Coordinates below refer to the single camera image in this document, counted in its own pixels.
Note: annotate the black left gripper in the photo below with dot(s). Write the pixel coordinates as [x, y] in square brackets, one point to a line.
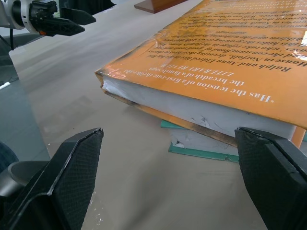
[43, 10]

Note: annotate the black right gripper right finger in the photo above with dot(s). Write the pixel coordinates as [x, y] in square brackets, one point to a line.
[271, 182]

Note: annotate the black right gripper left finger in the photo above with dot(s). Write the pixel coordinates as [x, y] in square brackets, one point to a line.
[60, 191]

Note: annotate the teal paperback book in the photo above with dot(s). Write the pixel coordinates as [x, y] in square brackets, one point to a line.
[192, 141]

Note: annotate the brown wooden object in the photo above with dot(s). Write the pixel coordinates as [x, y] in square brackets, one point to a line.
[158, 6]

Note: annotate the orange paperback book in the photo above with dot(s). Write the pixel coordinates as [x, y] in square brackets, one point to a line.
[216, 60]

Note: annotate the silver robot body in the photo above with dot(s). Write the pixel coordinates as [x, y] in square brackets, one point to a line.
[9, 185]

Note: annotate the white marker pen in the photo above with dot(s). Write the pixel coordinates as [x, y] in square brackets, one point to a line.
[4, 85]

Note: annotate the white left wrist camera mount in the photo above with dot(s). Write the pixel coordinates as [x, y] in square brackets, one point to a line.
[27, 24]

